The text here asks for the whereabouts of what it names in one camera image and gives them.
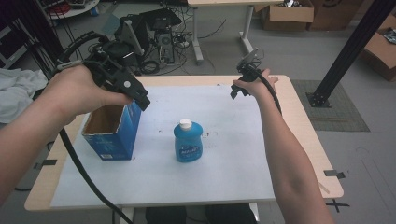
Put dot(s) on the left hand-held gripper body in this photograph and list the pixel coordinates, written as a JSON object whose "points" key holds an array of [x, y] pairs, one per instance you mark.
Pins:
{"points": [[107, 62]]}

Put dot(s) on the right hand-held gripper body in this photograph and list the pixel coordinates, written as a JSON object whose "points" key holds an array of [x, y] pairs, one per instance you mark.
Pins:
{"points": [[249, 66]]}

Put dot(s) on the blue cardboard box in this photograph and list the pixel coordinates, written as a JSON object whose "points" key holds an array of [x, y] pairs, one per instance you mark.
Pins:
{"points": [[113, 130]]}

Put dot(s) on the blue bottle with white cap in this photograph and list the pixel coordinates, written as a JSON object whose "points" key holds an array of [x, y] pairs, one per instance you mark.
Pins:
{"points": [[187, 141]]}

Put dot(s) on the person's right hand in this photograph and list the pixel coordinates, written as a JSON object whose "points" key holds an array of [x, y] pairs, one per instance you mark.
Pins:
{"points": [[256, 85]]}

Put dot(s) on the person's left hand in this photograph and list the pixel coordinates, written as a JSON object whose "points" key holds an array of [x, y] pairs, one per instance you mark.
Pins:
{"points": [[81, 90]]}

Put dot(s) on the white table mat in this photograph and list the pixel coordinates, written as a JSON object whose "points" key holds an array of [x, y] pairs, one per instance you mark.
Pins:
{"points": [[168, 146]]}

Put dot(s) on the round white table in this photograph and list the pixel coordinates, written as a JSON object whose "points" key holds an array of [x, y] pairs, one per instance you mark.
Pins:
{"points": [[73, 8]]}

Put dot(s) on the dark floor mat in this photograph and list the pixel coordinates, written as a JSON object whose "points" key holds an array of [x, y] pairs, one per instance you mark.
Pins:
{"points": [[331, 107]]}

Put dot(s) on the white crumpled cloth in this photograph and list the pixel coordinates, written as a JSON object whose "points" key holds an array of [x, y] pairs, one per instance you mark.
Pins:
{"points": [[18, 93]]}

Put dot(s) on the large brown cardboard box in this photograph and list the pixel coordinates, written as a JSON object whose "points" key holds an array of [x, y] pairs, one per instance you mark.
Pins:
{"points": [[336, 14]]}

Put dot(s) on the open brown cardboard box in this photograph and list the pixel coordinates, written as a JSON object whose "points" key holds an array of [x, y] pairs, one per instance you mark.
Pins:
{"points": [[380, 51]]}

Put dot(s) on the white desk frame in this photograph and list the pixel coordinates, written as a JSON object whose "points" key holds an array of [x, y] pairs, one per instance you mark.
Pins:
{"points": [[224, 31]]}

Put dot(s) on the black metal stand post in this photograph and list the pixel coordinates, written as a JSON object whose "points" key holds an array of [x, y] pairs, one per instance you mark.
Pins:
{"points": [[348, 53]]}

